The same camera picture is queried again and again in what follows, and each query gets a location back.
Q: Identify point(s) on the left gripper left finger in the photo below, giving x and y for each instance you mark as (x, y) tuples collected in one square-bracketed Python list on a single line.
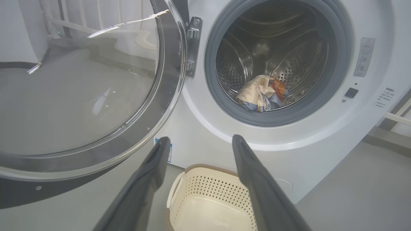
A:
[(141, 192)]

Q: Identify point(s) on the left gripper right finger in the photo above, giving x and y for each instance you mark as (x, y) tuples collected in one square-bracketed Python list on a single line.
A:
[(266, 199)]

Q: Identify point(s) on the blue cartoon print garment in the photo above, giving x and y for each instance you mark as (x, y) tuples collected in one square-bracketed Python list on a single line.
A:
[(249, 106)]

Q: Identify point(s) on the bundle of clothes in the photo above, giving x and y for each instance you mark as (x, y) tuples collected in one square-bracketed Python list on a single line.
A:
[(257, 88)]

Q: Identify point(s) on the dark grey glass washer door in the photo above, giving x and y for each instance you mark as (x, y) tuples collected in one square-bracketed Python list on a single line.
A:
[(80, 96)]

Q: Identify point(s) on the cream perforated laundry basket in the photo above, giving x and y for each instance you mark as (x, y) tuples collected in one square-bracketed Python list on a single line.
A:
[(205, 211)]

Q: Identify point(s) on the white front-load washing machine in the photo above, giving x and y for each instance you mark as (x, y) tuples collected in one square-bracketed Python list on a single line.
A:
[(321, 134)]

